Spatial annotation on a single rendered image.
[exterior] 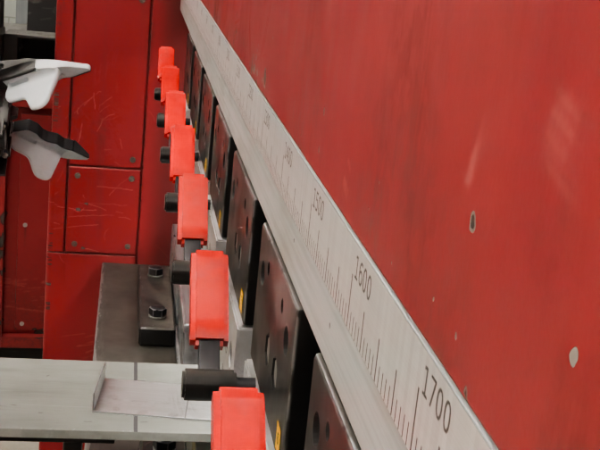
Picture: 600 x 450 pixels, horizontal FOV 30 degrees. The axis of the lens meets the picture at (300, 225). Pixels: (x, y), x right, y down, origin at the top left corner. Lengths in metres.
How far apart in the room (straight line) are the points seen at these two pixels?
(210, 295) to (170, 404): 0.57
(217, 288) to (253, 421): 0.19
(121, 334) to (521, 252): 1.52
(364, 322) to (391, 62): 0.09
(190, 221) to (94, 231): 1.23
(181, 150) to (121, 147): 0.99
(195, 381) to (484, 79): 0.38
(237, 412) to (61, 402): 0.75
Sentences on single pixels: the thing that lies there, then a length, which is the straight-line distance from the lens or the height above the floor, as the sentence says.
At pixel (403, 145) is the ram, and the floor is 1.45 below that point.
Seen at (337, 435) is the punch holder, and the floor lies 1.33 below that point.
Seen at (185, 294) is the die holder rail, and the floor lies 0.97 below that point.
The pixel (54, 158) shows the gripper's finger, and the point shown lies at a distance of 1.28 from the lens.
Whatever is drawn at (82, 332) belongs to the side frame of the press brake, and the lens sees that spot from 2.13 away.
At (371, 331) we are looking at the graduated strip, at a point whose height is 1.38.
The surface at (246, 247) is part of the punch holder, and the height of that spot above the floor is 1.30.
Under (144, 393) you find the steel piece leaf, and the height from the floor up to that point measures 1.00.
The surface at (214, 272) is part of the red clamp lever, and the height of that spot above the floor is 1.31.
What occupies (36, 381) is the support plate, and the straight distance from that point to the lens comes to 1.26.
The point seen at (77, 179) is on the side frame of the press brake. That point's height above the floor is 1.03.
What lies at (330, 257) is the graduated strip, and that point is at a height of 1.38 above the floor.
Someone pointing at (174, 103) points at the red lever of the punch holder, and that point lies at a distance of 1.24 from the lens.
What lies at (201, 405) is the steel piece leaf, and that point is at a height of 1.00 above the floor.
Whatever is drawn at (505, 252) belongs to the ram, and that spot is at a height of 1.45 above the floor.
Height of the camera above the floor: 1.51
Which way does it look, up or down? 15 degrees down
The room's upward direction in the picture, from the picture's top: 6 degrees clockwise
